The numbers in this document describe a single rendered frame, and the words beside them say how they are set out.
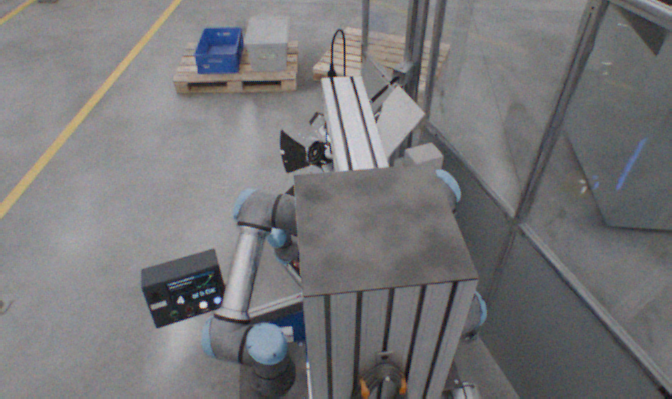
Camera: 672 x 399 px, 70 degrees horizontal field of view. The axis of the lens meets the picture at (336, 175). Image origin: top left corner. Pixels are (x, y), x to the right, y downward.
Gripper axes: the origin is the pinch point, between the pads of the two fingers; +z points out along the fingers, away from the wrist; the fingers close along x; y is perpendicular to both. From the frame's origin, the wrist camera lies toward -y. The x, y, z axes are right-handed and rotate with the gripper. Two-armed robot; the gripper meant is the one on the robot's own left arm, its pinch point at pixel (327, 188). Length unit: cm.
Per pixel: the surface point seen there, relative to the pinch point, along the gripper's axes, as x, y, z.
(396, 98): -15, -5, 56
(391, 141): -2.4, -10.6, 39.0
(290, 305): 33, -2, -38
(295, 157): 7.5, 32.6, 20.0
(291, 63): 83, 203, 229
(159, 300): -2, 18, -76
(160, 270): -8, 23, -70
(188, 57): 72, 301, 182
